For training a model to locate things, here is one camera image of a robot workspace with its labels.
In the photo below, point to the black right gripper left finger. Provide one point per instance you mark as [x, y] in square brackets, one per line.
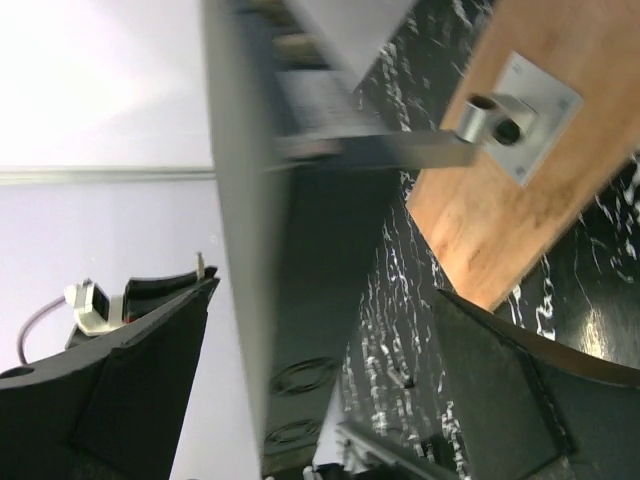
[111, 408]

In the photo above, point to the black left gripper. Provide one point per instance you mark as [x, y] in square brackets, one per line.
[143, 295]

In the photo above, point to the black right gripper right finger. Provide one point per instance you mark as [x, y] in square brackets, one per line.
[533, 408]

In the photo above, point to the black marble pattern mat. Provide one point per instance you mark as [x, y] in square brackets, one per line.
[583, 292]

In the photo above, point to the brown wooden board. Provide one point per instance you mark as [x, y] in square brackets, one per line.
[485, 229]

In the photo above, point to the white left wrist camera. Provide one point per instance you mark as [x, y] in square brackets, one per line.
[95, 313]

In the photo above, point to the dark grey network switch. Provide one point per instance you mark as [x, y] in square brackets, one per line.
[306, 181]

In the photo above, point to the aluminium support bracket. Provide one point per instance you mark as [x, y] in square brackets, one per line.
[517, 123]

